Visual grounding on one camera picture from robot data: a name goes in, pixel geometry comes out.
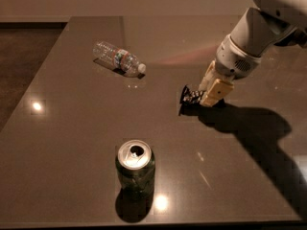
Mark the black rxbar chocolate bar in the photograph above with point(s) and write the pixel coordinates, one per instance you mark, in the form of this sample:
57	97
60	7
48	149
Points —
189	96

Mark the green soda can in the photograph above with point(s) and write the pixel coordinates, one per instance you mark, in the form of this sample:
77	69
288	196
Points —
135	164

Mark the clear plastic water bottle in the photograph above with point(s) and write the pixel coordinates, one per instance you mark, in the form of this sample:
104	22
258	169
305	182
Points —
119	59

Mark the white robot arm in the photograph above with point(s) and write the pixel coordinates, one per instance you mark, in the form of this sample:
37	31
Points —
269	22

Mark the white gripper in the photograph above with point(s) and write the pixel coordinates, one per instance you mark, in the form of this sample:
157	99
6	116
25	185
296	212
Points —
232	60

